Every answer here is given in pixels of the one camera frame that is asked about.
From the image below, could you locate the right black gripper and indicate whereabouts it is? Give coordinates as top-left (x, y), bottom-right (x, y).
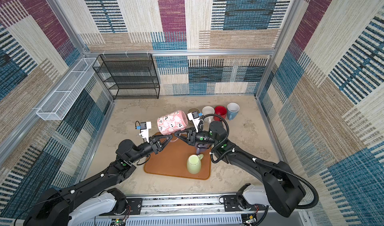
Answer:
top-left (174, 126), bottom-right (218, 147)

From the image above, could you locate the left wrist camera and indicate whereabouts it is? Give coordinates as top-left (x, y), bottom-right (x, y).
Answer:
top-left (135, 121), bottom-right (152, 143)

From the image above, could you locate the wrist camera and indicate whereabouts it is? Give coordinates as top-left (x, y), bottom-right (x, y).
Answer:
top-left (187, 111), bottom-right (203, 133)
top-left (135, 121), bottom-right (152, 143)

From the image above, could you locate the black wire shelf rack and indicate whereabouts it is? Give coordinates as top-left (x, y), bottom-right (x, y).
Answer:
top-left (93, 53), bottom-right (161, 100)

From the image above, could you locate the pink patterned mug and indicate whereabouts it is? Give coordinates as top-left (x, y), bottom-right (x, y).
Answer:
top-left (157, 110), bottom-right (188, 135)

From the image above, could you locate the purple mug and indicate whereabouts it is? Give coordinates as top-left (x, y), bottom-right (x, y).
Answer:
top-left (196, 144), bottom-right (211, 155)

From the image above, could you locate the light green mug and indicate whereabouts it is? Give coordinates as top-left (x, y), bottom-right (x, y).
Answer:
top-left (187, 154), bottom-right (204, 174)

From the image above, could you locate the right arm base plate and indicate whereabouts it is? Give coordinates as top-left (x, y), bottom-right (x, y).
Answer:
top-left (219, 195), bottom-right (257, 212)

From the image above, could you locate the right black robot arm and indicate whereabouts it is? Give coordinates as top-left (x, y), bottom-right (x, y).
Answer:
top-left (174, 121), bottom-right (312, 218)

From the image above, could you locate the white wire mesh basket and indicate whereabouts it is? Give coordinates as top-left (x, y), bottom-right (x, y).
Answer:
top-left (37, 58), bottom-right (96, 121)

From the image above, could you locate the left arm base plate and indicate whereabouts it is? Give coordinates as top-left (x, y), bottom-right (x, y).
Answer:
top-left (124, 198), bottom-right (143, 217)

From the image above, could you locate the red mug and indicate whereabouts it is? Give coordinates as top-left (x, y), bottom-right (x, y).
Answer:
top-left (214, 105), bottom-right (227, 119)

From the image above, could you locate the beige speckled mug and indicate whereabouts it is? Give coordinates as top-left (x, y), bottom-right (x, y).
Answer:
top-left (188, 108), bottom-right (200, 114)

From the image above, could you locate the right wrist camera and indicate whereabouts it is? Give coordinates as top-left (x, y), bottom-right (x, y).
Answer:
top-left (187, 111), bottom-right (203, 133)

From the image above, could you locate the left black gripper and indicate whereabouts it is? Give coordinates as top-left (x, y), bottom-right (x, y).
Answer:
top-left (128, 133), bottom-right (171, 165)

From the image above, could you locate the brown rectangular tray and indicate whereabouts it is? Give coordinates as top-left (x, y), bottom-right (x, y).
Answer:
top-left (144, 136), bottom-right (211, 180)

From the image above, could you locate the white mug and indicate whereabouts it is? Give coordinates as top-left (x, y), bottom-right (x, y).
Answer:
top-left (202, 106), bottom-right (215, 124)

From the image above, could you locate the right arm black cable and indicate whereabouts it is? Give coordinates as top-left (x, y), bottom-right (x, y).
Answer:
top-left (202, 113), bottom-right (319, 226)

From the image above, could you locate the blue polka dot mug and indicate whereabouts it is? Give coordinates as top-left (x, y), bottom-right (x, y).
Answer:
top-left (227, 102), bottom-right (240, 120)

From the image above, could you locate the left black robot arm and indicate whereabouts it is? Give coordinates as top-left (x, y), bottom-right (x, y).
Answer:
top-left (23, 135), bottom-right (173, 226)

